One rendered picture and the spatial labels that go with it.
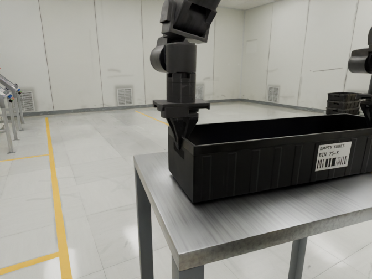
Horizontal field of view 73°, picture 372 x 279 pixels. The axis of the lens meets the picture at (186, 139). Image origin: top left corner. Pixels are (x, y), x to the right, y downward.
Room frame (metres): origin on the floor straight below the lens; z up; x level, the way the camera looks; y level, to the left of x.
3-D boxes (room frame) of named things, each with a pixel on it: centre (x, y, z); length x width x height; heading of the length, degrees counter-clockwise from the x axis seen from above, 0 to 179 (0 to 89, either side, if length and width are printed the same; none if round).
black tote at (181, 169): (0.60, -0.25, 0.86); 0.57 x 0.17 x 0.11; 109
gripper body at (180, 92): (0.50, 0.01, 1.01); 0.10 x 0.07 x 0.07; 109
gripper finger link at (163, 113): (0.50, 0.02, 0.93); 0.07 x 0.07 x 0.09; 19
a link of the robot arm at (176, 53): (0.50, 0.01, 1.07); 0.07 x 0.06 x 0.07; 27
